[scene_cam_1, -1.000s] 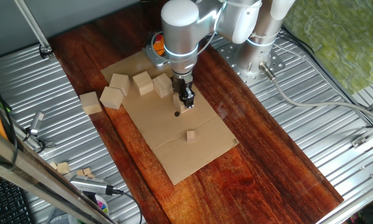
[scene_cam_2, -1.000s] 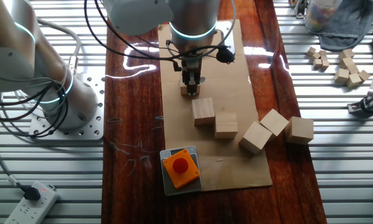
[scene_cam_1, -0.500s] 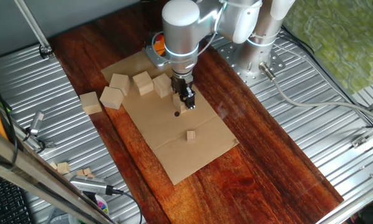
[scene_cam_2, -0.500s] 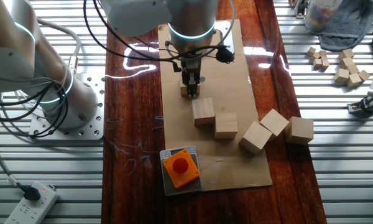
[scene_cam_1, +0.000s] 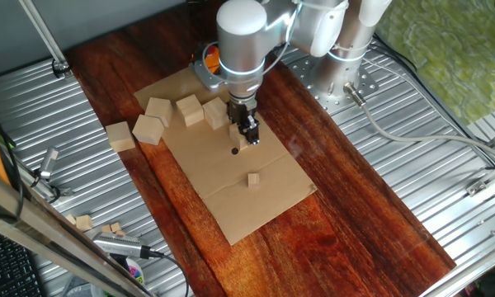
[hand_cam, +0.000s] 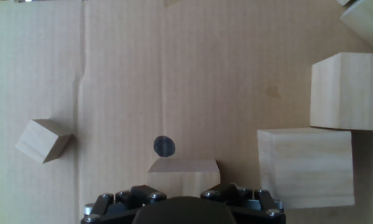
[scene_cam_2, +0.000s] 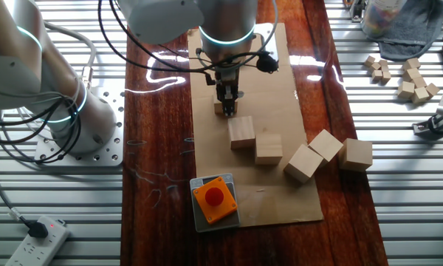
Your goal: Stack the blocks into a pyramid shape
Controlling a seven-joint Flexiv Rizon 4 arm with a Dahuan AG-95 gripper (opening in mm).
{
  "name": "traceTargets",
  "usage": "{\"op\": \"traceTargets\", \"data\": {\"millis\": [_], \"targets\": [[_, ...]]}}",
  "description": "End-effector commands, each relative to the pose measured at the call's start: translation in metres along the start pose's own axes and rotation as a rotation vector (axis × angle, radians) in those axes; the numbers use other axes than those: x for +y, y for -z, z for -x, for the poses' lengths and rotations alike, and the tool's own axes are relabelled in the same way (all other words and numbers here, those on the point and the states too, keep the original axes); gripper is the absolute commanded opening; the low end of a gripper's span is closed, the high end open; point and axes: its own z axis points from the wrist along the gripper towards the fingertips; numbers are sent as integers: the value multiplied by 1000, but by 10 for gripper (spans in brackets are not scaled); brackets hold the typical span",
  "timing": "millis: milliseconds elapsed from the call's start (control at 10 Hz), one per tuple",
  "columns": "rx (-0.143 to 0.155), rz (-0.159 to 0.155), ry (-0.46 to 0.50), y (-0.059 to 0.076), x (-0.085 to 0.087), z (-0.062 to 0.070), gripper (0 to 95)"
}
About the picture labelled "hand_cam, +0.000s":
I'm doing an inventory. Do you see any medium wooden cube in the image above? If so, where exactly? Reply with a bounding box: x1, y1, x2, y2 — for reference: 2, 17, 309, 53
15, 119, 73, 164

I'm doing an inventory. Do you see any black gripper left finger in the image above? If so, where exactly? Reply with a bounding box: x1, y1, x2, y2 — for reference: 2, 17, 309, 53
80, 184, 168, 224

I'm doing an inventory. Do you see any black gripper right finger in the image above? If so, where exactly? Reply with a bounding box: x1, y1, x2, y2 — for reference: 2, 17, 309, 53
200, 182, 286, 224

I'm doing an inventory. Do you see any brown cardboard sheet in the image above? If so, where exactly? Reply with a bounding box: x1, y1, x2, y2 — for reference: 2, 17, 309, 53
0, 0, 373, 224

